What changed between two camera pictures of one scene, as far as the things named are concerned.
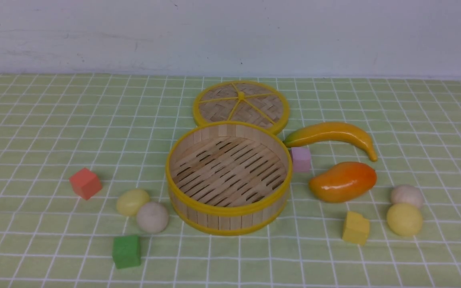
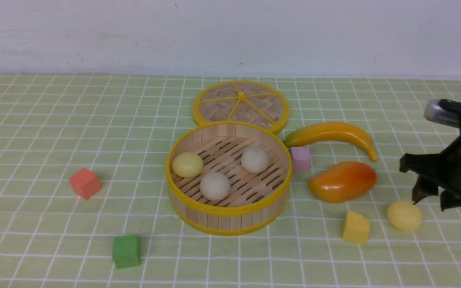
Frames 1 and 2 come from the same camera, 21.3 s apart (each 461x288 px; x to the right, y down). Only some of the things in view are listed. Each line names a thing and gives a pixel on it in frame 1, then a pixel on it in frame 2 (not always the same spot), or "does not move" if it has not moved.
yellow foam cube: x=356 y=228 does not move
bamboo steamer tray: x=228 y=178 does not move
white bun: x=152 y=217 to x=215 y=186
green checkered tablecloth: x=71 y=186 does not move
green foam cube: x=126 y=251 does not move
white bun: x=407 y=194 to x=255 y=160
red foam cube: x=85 y=183 does not move
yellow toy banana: x=329 y=131 does not move
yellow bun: x=130 y=201 to x=187 y=165
